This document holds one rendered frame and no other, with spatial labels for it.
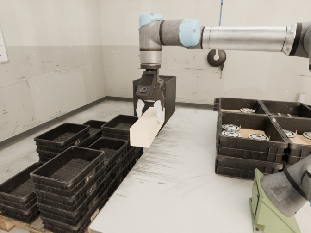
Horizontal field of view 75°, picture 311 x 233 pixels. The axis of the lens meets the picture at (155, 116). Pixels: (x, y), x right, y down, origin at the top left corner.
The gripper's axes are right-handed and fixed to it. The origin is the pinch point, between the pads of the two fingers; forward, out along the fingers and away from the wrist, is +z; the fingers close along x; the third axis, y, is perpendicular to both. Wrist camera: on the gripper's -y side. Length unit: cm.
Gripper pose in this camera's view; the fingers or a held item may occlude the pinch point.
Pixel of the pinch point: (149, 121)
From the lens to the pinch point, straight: 74.5
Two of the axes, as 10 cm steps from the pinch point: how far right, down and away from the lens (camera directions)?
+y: 2.4, -3.2, 9.1
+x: -9.7, -0.8, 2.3
